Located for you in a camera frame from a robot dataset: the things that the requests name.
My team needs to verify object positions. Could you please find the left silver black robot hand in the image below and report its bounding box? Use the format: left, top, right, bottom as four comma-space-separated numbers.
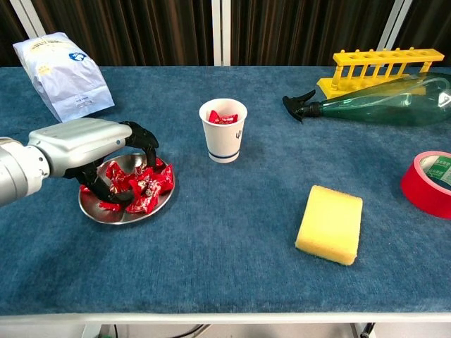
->
27, 118, 159, 212

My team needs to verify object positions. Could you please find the round stainless steel plate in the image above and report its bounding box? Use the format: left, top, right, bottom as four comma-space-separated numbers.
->
78, 154, 176, 225

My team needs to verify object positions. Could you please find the white paper cup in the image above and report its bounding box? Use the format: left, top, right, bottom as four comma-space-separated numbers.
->
199, 99, 249, 163

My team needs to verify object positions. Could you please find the white blue snack bag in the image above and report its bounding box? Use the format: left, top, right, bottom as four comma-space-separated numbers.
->
13, 32, 116, 123

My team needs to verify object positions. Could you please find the dark brown curtain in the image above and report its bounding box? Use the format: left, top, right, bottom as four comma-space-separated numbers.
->
0, 0, 451, 68

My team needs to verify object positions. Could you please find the blue table cloth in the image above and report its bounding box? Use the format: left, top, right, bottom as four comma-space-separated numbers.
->
0, 65, 451, 316

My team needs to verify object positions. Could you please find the white table leg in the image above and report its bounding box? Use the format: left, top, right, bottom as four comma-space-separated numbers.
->
82, 323, 104, 338

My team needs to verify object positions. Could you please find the yellow sponge block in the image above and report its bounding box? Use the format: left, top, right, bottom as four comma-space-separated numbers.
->
294, 184, 364, 267

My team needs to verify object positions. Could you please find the yellow test tube rack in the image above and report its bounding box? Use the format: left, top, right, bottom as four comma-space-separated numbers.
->
316, 48, 445, 100

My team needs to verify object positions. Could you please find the green spray bottle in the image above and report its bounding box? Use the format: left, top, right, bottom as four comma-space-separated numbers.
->
281, 73, 451, 127

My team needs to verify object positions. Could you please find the red tape roll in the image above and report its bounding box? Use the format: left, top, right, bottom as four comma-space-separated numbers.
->
400, 150, 451, 220

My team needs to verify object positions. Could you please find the white slanted frame post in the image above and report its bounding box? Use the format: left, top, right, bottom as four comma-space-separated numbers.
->
8, 0, 47, 38
382, 0, 416, 54

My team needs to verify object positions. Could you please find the white upright frame post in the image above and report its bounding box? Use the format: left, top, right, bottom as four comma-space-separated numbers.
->
211, 0, 232, 67

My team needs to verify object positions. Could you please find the black cable under table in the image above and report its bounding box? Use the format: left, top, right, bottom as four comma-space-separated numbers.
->
165, 323, 212, 338

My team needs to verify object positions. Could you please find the white table frame edge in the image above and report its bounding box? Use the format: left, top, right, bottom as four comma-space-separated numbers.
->
0, 311, 451, 327

